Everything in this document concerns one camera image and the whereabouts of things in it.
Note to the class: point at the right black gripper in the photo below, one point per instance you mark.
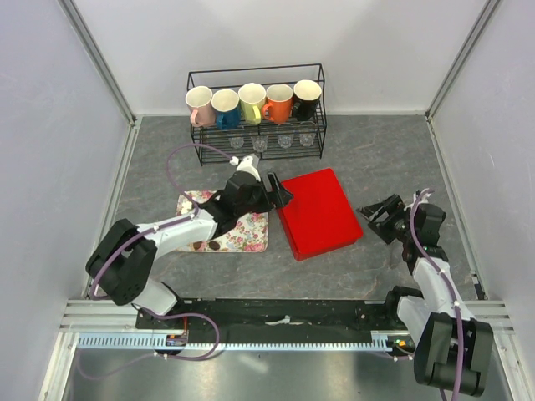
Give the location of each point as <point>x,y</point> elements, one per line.
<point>391,205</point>

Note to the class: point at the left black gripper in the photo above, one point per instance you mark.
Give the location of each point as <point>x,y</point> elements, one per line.
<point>280,196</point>

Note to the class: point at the red box lid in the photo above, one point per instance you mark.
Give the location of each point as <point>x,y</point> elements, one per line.
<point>318,194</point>

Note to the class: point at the floral serving tray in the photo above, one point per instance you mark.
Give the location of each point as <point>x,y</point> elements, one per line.
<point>250,236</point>

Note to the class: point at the red chocolate box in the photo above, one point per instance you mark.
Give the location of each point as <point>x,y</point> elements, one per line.
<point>310,236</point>

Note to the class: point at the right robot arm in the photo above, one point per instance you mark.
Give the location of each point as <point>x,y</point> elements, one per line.
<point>452,348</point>

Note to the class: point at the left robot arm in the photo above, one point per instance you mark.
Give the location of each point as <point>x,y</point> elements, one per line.
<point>121,264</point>

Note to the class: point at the dark oval chocolate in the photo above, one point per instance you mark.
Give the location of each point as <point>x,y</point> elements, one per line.
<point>214,245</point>

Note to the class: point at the clear glass cup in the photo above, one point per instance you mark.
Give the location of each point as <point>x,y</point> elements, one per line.
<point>285,141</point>
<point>306,139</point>
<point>259,143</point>
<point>236,142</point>

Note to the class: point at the orange mug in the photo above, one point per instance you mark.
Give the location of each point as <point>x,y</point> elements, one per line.
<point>279,101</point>

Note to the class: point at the yellow-green mug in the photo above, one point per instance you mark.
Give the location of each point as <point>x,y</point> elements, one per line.
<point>252,99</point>

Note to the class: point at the black and red mug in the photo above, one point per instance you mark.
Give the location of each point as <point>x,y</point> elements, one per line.
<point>306,95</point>

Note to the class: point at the blue mug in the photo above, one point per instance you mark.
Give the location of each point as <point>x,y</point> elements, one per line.
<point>226,103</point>

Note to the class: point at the pink mug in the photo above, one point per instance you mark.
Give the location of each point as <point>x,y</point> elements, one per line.
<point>198,101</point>

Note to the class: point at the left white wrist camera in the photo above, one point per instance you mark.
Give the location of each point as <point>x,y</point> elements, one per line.
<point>248,164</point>

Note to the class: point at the black wire mug rack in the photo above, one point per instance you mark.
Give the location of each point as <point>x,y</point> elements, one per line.
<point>215,142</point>

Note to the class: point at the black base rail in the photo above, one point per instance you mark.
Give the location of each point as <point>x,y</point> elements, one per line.
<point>285,321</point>

